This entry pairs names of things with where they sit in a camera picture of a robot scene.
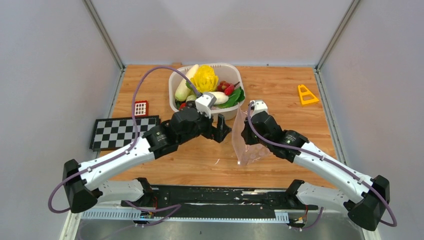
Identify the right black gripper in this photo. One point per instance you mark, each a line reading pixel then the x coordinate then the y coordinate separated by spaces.
pixel 246 132

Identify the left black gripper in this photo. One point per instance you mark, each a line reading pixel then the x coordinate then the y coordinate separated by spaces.
pixel 219 133

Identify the clear pink zip bag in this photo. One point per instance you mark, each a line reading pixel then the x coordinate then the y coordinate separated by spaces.
pixel 245 154

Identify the yellow toy cabbage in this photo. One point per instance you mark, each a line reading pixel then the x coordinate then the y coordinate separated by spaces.
pixel 205 79

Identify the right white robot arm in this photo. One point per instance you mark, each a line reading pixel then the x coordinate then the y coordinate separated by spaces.
pixel 365 199

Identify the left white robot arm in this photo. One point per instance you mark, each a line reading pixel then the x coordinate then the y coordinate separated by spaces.
pixel 83 181

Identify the green toy leaf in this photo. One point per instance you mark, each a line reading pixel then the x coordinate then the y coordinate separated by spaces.
pixel 236 97

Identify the red toy chili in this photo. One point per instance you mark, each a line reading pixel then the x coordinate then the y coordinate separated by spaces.
pixel 226 87

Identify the red toy tomato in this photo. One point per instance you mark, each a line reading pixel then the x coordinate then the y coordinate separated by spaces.
pixel 183 105

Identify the long white toy radish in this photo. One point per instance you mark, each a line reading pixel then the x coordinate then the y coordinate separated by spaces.
pixel 182 91

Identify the white plastic basket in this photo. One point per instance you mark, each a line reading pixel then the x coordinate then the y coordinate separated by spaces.
pixel 225 72

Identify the red white grid block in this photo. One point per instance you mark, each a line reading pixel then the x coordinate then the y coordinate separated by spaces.
pixel 141 108

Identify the black white checkerboard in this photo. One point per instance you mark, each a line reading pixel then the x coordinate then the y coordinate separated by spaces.
pixel 110 134

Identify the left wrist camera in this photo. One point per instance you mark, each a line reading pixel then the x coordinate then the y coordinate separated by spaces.
pixel 204 102

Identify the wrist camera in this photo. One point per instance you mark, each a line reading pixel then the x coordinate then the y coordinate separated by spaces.
pixel 257 106
pixel 204 102

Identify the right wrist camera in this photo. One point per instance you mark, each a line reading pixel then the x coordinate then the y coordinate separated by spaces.
pixel 257 106

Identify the yellow plastic triangle frame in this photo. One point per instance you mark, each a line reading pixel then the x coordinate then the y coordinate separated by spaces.
pixel 306 97

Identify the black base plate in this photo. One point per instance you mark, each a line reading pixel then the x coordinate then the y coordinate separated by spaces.
pixel 220 202

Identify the white slotted cable duct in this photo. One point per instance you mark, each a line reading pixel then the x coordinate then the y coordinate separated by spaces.
pixel 136 215

